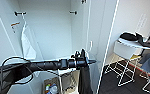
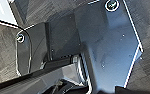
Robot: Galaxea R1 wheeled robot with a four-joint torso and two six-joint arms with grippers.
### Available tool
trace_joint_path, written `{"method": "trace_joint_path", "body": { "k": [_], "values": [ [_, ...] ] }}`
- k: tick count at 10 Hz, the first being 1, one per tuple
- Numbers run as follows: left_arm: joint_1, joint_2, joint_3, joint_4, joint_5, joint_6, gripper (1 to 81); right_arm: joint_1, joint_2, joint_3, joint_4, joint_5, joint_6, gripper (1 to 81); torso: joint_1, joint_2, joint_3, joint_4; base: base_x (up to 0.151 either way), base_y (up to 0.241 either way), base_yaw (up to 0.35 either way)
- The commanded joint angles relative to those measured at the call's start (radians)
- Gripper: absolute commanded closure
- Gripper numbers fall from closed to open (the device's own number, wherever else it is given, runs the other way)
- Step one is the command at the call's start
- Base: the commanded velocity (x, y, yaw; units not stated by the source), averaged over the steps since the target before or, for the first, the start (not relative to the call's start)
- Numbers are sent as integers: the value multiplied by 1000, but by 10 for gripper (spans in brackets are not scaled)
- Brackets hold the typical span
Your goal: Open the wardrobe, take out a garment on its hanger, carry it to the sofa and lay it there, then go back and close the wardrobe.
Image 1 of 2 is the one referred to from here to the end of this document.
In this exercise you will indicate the white wardrobe body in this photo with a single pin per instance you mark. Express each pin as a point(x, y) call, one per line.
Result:
point(51, 40)

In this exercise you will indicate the orange label sticker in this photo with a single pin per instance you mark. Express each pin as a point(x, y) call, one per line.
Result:
point(14, 24)

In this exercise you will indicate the box with bottles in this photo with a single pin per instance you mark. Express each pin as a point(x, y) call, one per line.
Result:
point(51, 87)

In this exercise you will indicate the black wardrobe hook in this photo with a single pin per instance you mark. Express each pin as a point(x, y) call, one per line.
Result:
point(72, 12)
point(19, 13)

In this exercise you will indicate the white hanging cloth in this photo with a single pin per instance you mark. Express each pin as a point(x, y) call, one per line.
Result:
point(28, 43)

